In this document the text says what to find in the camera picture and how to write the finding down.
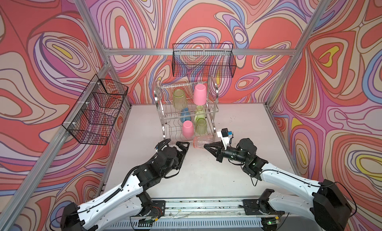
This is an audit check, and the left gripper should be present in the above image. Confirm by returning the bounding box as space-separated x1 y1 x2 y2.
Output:
159 142 190 179

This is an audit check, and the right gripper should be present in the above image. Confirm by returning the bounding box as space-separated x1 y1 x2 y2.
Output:
203 142 248 164

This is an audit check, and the pink plastic cup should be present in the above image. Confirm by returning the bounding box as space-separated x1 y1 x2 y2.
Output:
193 84 208 106
182 120 194 139

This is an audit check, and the green transparent cup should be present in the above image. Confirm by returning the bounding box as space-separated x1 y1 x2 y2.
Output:
196 118 208 136
173 88 188 111

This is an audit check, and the blue ceramic mug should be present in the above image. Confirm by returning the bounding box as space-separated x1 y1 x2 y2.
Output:
180 107 192 123

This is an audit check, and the light green ceramic mug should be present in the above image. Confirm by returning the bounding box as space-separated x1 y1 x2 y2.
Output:
195 105 206 122

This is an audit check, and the clear pink glass cup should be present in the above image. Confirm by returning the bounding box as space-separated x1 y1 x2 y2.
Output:
193 135 214 149

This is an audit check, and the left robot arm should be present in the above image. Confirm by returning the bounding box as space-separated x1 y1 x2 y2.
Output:
60 139 190 231

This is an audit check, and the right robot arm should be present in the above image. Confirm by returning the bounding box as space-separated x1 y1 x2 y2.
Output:
204 138 352 231

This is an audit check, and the steel two-tier dish rack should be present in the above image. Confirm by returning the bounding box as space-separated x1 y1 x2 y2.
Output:
154 76 219 143

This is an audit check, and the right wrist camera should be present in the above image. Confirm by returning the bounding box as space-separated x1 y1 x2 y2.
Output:
216 128 233 149

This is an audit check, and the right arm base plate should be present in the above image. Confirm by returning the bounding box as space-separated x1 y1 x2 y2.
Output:
238 199 285 216

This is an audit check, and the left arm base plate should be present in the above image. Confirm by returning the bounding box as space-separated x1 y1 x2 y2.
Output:
133 200 166 219

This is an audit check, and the black wire basket left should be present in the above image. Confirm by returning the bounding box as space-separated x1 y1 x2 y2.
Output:
62 75 128 146

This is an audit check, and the black wire basket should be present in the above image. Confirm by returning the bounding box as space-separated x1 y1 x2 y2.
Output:
62 75 128 146
172 42 237 79

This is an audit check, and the black wire basket back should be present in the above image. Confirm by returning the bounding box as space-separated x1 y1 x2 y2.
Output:
172 42 237 79

